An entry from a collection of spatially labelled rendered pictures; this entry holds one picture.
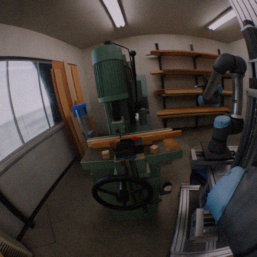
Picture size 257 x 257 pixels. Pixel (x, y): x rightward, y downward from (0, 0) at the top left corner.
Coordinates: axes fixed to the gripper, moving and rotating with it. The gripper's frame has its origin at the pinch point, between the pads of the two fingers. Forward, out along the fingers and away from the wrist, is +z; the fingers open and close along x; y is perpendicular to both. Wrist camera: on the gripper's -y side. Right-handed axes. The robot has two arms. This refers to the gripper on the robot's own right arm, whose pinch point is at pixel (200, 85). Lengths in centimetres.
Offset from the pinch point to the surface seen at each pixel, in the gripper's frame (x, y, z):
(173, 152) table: -54, 27, -63
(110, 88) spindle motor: -78, -13, -59
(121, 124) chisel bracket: -80, 8, -56
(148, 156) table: -68, 25, -65
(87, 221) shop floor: -151, 104, -79
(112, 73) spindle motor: -75, -20, -59
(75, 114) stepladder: -154, -3, 6
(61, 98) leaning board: -200, -36, 42
